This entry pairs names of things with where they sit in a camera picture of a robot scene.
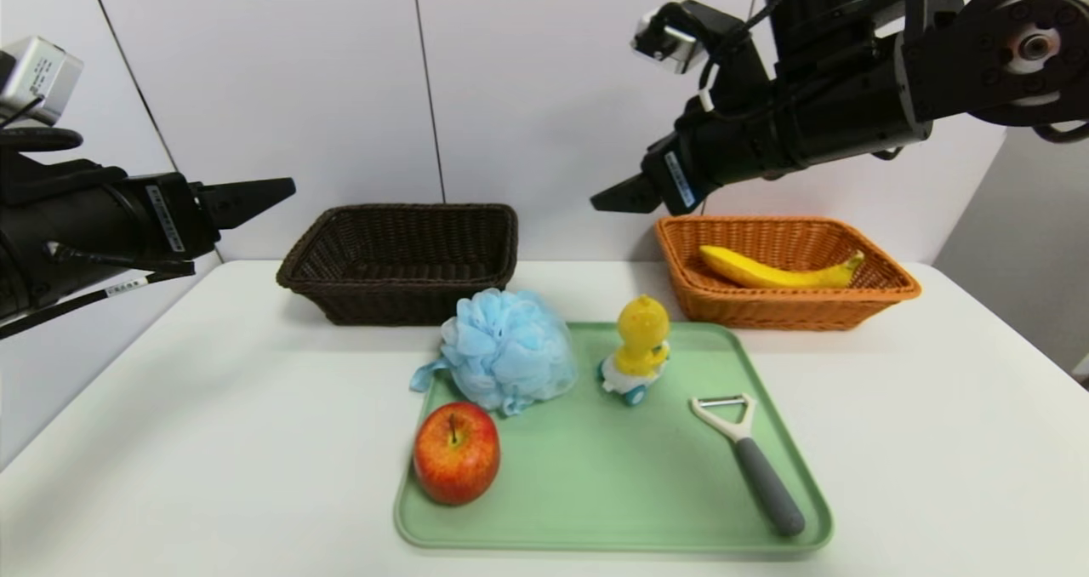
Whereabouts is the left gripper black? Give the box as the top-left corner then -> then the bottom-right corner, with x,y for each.
0,172 -> 296,313

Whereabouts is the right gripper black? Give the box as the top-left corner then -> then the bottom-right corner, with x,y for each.
590,101 -> 781,217

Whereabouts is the yellow banana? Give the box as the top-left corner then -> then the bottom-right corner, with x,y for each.
699,245 -> 866,289

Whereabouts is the white peeler grey handle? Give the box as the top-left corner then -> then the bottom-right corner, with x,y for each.
689,394 -> 807,538

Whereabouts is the red apple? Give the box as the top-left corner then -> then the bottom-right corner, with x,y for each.
413,402 -> 501,506

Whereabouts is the dark brown wicker basket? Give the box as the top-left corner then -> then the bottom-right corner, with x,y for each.
277,203 -> 519,327

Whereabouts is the orange wicker basket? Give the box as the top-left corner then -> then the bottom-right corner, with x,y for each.
653,215 -> 922,332

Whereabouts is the yellow duck toy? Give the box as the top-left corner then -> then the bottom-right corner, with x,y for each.
596,294 -> 671,407

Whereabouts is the blue mesh bath sponge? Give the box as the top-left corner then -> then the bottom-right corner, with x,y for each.
410,288 -> 579,417

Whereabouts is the green plastic tray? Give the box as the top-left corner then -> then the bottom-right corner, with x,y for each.
394,322 -> 835,552

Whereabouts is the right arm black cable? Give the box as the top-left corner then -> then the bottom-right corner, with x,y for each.
698,0 -> 796,114

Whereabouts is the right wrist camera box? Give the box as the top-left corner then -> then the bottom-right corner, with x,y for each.
631,0 -> 745,74

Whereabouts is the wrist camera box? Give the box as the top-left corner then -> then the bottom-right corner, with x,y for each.
0,37 -> 84,127
631,0 -> 745,74

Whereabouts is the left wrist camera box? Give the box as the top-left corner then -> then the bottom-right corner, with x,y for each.
0,37 -> 84,127

